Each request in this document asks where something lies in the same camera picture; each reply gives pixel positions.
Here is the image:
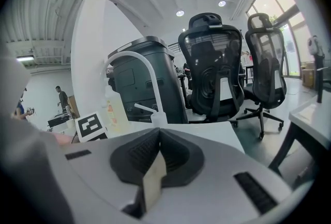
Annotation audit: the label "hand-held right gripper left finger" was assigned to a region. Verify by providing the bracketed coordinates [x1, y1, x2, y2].
[110, 127, 161, 185]

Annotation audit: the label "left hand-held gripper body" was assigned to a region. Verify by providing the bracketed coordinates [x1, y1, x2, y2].
[74, 111, 108, 144]

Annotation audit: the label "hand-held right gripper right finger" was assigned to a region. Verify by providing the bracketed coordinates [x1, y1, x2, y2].
[159, 127, 204, 188]

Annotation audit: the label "beige scrubber pad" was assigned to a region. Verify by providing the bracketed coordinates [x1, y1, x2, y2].
[143, 151, 168, 213]

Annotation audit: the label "person's left forearm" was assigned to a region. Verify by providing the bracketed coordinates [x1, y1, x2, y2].
[53, 133, 76, 145]

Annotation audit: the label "clear dish soap bottle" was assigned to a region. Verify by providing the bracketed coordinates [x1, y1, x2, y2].
[101, 82, 128, 139]

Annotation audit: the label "black box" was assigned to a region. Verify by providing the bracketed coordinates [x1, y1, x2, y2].
[47, 113, 73, 128]

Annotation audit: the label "white squeeze bottle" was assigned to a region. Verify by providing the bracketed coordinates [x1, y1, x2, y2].
[134, 103, 169, 131]

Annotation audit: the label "white gooseneck faucet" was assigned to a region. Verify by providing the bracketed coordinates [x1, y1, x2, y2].
[104, 51, 166, 118]

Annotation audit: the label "black mesh office chair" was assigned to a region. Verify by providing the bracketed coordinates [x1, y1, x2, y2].
[177, 12, 246, 123]
[235, 12, 288, 140]

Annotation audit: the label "white table with black legs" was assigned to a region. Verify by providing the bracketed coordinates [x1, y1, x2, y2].
[268, 93, 331, 186]

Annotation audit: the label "cardboard boxes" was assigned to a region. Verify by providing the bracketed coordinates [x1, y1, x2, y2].
[299, 62, 315, 88]

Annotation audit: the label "white device on stand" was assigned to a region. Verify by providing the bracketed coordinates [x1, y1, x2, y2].
[307, 35, 324, 57]

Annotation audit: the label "large window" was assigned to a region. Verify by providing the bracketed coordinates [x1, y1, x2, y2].
[245, 0, 312, 79]

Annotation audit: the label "black post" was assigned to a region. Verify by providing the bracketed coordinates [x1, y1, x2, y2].
[314, 54, 331, 104]

